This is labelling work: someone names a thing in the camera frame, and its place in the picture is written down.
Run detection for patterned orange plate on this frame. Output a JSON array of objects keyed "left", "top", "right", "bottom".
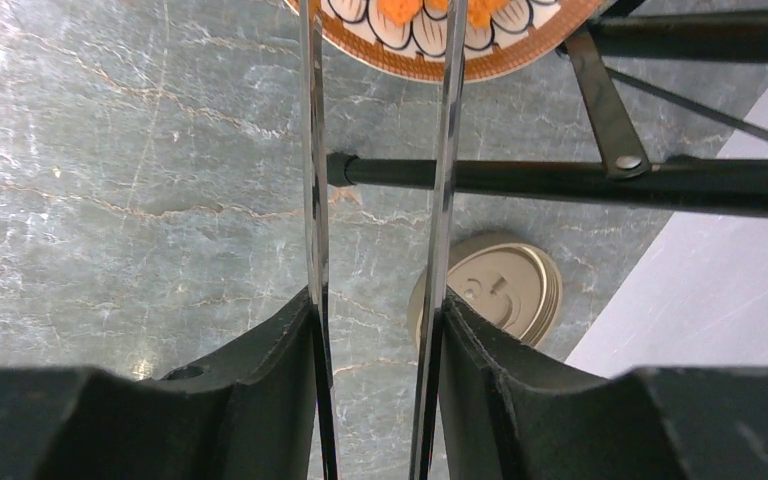
[{"left": 318, "top": 0, "right": 602, "bottom": 83}]

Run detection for orange fried food piece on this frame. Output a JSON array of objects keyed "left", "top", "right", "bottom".
[{"left": 377, "top": 0, "right": 424, "bottom": 26}]

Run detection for right brown lid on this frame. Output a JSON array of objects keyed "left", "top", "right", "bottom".
[{"left": 407, "top": 231, "right": 564, "bottom": 352}]

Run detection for black music stand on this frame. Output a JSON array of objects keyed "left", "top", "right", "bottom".
[{"left": 326, "top": 0, "right": 768, "bottom": 223}]

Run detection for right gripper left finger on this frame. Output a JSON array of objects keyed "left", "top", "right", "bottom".
[{"left": 0, "top": 291, "right": 316, "bottom": 479}]

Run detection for metal tongs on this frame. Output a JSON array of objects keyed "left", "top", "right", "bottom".
[{"left": 298, "top": 1, "right": 468, "bottom": 479}]

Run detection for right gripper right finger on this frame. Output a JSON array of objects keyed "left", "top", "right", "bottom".
[{"left": 439, "top": 295, "right": 768, "bottom": 479}]

